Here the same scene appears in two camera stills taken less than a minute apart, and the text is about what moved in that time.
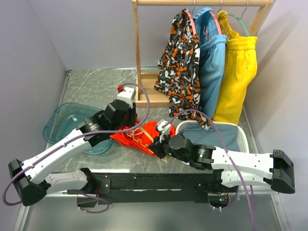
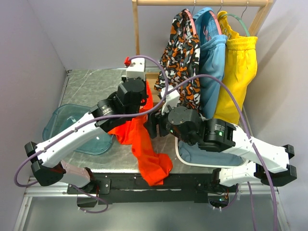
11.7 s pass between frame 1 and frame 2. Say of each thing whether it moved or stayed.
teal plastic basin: stayed
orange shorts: moved
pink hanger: stayed
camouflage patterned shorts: stayed
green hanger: stayed
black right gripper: moved
